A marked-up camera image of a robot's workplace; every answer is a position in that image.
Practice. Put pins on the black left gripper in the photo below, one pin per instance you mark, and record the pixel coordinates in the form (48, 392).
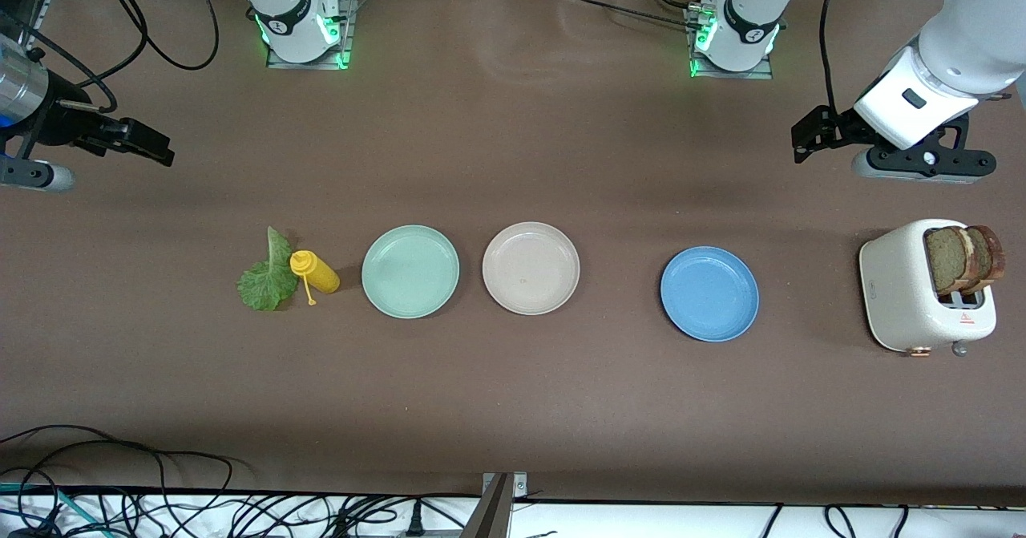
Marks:
(838, 127)

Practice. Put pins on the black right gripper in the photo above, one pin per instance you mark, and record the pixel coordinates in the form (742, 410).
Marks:
(62, 123)

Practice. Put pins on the brown bread slice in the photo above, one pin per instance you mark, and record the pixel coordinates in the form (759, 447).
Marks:
(992, 257)
(946, 261)

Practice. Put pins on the green lettuce leaf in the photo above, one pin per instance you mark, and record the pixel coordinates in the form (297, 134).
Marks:
(264, 285)

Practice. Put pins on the yellow squeeze bottle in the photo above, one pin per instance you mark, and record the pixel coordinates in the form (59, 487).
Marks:
(319, 275)

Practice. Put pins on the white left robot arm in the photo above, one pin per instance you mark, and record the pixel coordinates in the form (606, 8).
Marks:
(749, 17)

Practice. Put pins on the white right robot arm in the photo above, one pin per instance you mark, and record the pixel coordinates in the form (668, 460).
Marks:
(284, 9)

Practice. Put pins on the blue plate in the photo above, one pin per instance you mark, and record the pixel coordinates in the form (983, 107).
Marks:
(709, 294)

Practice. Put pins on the mint green plate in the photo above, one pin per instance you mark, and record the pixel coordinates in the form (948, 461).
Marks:
(410, 272)

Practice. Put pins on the beige plate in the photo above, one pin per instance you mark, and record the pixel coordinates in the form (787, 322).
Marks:
(531, 268)

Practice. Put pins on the cream white toaster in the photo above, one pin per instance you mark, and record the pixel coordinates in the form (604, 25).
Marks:
(898, 289)

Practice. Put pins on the black power plug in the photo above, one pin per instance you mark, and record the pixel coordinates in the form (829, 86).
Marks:
(414, 518)

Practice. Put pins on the aluminium profile bar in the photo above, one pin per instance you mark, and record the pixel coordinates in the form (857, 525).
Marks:
(490, 514)

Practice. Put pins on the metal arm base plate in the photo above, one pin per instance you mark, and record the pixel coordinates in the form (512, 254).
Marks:
(753, 74)
(349, 41)

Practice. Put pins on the small metal bracket plate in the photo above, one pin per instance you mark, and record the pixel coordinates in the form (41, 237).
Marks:
(519, 483)

